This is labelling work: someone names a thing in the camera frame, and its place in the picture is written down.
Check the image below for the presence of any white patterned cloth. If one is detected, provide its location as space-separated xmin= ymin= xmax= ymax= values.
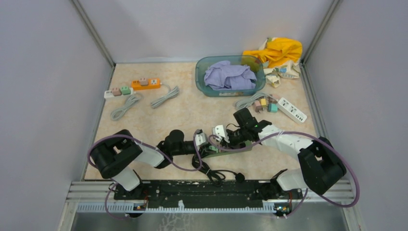
xmin=264 ymin=60 xmax=301 ymax=88

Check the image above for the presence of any green charger on white strip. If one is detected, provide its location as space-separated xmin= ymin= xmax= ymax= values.
xmin=120 ymin=86 xmax=131 ymax=95

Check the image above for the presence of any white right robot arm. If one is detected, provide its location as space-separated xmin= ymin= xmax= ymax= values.
xmin=221 ymin=108 xmax=347 ymax=198

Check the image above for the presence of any small white power strip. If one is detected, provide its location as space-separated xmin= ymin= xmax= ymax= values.
xmin=104 ymin=88 xmax=134 ymax=100

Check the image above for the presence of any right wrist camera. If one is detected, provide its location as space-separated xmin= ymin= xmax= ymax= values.
xmin=212 ymin=125 xmax=229 ymax=143

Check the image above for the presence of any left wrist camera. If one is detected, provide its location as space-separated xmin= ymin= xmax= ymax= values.
xmin=194 ymin=129 xmax=208 ymax=147

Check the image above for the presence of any black cable with plug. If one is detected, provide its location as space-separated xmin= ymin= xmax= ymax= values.
xmin=191 ymin=154 xmax=245 ymax=186

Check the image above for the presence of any grey coiled cable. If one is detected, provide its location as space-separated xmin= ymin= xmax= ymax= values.
xmin=150 ymin=83 xmax=180 ymax=109

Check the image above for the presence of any orange power strip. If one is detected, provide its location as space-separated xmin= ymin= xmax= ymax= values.
xmin=131 ymin=78 xmax=161 ymax=91

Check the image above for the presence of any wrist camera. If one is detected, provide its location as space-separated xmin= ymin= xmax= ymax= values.
xmin=194 ymin=129 xmax=208 ymax=147
xmin=212 ymin=125 xmax=229 ymax=143

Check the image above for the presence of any yellow usb charger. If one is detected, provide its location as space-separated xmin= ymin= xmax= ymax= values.
xmin=259 ymin=98 xmax=268 ymax=108

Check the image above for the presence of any purple cloth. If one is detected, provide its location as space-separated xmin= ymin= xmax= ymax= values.
xmin=204 ymin=61 xmax=257 ymax=90

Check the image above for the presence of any pink charger on white strip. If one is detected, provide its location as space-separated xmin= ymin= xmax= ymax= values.
xmin=111 ymin=88 xmax=122 ymax=97

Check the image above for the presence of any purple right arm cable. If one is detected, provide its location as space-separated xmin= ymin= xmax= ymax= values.
xmin=207 ymin=131 xmax=361 ymax=218

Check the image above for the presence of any light green usb charger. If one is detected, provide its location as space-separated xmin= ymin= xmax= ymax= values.
xmin=207 ymin=145 xmax=219 ymax=153

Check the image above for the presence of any teal usb charger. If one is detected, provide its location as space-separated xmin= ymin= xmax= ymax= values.
xmin=268 ymin=103 xmax=278 ymax=113

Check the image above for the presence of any small strip grey cable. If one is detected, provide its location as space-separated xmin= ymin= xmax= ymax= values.
xmin=110 ymin=92 xmax=144 ymax=121

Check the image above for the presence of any yellow cloth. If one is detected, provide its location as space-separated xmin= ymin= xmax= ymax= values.
xmin=242 ymin=38 xmax=303 ymax=68

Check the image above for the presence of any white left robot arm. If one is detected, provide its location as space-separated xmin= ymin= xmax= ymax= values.
xmin=87 ymin=129 xmax=208 ymax=199

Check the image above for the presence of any green power strip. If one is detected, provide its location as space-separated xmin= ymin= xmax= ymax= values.
xmin=204 ymin=142 xmax=252 ymax=158

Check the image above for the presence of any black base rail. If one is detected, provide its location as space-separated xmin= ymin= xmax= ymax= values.
xmin=114 ymin=180 xmax=303 ymax=209

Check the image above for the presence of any teal plastic basin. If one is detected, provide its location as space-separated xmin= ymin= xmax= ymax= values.
xmin=195 ymin=55 xmax=266 ymax=97

